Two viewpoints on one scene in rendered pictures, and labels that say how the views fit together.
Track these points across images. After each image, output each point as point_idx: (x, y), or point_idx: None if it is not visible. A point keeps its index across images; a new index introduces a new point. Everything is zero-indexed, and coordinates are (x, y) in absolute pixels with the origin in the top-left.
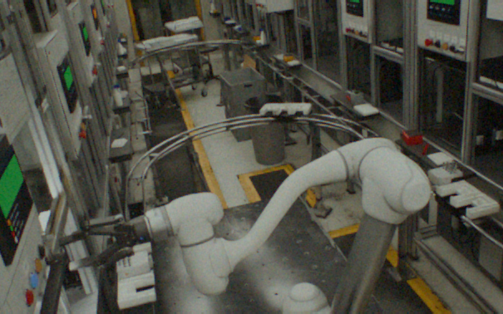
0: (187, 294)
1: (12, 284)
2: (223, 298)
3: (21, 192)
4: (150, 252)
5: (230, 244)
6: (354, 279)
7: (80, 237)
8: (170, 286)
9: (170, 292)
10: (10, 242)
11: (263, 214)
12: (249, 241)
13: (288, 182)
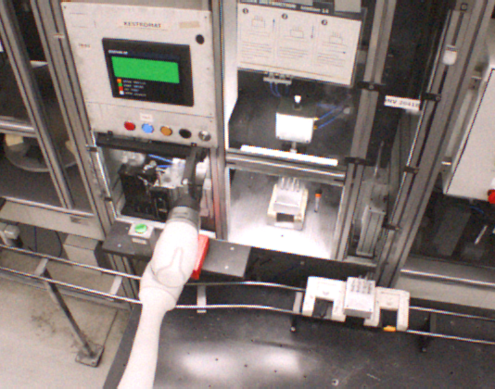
0: (346, 371)
1: (115, 106)
2: None
3: (162, 84)
4: (396, 328)
5: (150, 296)
6: None
7: None
8: (371, 359)
9: (360, 356)
10: None
11: (145, 328)
12: (143, 314)
13: (139, 350)
